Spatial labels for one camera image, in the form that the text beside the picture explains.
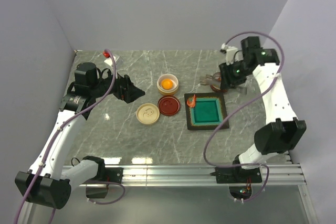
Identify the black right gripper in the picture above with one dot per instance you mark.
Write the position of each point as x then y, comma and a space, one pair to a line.
227, 80

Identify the aluminium mounting rail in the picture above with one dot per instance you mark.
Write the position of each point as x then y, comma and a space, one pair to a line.
197, 175

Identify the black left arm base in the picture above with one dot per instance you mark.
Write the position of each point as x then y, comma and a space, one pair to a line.
104, 174

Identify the cream round lid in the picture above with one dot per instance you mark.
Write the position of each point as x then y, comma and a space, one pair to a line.
148, 114

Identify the cream round container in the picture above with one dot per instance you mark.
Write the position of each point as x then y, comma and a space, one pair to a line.
168, 92

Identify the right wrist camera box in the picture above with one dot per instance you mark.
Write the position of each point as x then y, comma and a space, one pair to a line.
230, 53

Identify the dark red round lid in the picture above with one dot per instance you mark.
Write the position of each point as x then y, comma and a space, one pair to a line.
168, 105

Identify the red toy shrimp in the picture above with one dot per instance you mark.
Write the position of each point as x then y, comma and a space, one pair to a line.
191, 102

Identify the dark red steel-lined container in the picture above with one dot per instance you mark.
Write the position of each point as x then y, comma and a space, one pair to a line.
216, 88

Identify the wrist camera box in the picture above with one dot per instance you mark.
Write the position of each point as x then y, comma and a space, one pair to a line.
230, 53
110, 60

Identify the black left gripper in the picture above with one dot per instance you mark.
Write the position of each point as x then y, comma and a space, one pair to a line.
126, 90

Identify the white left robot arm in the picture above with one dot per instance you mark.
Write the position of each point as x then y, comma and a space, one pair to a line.
45, 183

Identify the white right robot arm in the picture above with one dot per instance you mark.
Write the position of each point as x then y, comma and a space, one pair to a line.
283, 130

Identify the metal food tongs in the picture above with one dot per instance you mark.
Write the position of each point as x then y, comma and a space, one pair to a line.
207, 81

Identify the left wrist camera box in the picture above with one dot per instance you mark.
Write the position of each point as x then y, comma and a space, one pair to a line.
110, 60

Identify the orange egg tart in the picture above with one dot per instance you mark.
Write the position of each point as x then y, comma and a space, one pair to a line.
167, 84

